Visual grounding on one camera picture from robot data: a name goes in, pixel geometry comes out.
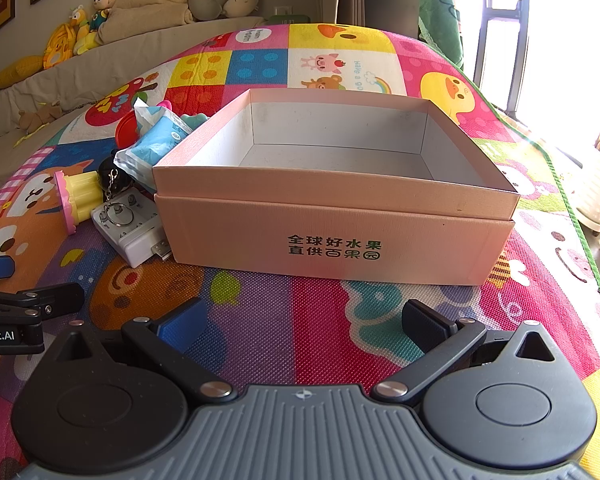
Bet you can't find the yellow pink jelly cup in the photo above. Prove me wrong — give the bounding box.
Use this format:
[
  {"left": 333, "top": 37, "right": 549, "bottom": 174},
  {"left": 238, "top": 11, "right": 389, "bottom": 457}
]
[{"left": 54, "top": 170, "right": 106, "bottom": 236}]

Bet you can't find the pink cardboard box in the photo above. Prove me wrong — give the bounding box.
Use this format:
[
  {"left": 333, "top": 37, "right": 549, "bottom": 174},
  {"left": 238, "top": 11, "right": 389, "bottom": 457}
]
[{"left": 152, "top": 88, "right": 522, "bottom": 287}]

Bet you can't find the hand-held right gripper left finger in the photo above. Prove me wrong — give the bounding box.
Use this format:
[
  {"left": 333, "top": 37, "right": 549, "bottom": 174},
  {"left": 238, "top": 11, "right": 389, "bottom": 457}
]
[{"left": 45, "top": 297, "right": 238, "bottom": 404}]

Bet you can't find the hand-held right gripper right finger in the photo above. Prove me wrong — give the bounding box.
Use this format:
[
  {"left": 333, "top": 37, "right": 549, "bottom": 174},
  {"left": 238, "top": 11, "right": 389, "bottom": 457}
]
[{"left": 370, "top": 299, "right": 563, "bottom": 406}]

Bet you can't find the colourful cartoon play mat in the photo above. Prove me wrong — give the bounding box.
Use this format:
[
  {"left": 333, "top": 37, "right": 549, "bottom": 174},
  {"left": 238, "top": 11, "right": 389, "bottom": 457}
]
[{"left": 0, "top": 22, "right": 600, "bottom": 480}]

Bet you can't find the white plant pot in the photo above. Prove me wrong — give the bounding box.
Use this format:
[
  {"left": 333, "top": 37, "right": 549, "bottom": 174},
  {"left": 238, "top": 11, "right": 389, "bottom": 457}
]
[{"left": 577, "top": 150, "right": 600, "bottom": 233}]

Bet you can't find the brown plush toy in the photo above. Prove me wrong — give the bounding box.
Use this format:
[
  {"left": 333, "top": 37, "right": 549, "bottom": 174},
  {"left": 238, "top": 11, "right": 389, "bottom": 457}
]
[{"left": 19, "top": 102, "right": 63, "bottom": 134}]

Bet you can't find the red round lid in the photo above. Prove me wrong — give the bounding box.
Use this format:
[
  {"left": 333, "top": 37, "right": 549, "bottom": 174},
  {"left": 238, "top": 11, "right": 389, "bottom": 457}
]
[{"left": 115, "top": 110, "right": 141, "bottom": 150}]

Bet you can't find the blue wet wipe packet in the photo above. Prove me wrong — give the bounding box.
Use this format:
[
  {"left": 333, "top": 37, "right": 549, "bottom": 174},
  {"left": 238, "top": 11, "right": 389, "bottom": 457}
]
[{"left": 114, "top": 105, "right": 197, "bottom": 196}]

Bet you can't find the grey window frame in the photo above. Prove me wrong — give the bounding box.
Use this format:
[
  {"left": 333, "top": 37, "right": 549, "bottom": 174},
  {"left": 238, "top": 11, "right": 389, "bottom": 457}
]
[{"left": 472, "top": 0, "right": 531, "bottom": 112}]

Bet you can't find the yellow pillow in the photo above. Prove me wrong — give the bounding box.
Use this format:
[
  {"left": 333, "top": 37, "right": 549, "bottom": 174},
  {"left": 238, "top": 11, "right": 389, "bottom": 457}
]
[{"left": 0, "top": 55, "right": 45, "bottom": 89}]

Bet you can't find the folded beige blanket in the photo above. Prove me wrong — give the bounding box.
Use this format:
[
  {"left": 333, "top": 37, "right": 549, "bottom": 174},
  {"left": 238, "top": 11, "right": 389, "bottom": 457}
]
[{"left": 96, "top": 0, "right": 197, "bottom": 45}]

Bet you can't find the beige sofa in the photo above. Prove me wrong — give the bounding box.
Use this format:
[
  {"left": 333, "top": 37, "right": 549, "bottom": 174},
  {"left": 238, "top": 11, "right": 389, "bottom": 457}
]
[{"left": 0, "top": 15, "right": 291, "bottom": 183}]

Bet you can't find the green dinosaur plush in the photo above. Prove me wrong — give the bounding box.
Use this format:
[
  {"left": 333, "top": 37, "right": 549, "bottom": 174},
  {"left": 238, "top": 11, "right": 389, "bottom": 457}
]
[{"left": 419, "top": 0, "right": 465, "bottom": 71}]

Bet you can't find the boy doll green shirt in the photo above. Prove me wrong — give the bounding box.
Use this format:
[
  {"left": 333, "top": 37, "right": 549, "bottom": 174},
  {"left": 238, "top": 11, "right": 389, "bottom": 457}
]
[{"left": 74, "top": 0, "right": 118, "bottom": 56}]

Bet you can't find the teal plastic toy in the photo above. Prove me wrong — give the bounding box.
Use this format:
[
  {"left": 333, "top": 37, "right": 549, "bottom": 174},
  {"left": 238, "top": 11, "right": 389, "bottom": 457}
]
[{"left": 180, "top": 112, "right": 210, "bottom": 132}]

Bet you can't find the white power adapter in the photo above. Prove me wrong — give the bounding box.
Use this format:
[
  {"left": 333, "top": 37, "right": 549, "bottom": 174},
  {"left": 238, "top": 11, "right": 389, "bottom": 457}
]
[{"left": 91, "top": 187, "right": 173, "bottom": 268}]

